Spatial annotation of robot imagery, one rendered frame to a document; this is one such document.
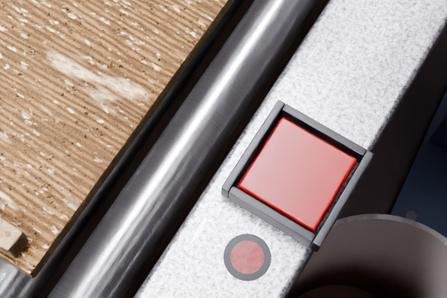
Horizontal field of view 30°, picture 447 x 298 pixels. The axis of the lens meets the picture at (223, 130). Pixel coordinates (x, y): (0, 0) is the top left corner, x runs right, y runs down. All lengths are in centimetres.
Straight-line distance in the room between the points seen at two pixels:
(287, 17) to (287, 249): 17
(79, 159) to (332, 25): 21
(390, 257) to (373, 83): 71
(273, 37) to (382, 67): 8
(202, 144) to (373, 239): 69
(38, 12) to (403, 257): 81
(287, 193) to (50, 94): 18
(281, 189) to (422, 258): 71
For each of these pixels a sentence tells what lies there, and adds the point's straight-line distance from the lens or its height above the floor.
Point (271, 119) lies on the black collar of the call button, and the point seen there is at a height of 93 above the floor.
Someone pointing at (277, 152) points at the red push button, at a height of 93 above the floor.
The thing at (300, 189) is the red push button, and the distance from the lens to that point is 56.
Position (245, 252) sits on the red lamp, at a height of 92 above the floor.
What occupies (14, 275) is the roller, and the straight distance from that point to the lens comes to 57.
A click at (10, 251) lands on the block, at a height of 95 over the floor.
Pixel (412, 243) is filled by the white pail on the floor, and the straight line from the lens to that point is 122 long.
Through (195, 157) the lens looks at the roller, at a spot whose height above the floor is 92.
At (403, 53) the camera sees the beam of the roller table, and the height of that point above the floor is 92.
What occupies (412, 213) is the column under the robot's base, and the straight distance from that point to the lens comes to 154.
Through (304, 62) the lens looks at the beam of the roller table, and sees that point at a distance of 61.
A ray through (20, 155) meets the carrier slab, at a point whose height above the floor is 94.
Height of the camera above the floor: 146
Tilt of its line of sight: 69 degrees down
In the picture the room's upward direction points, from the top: 3 degrees clockwise
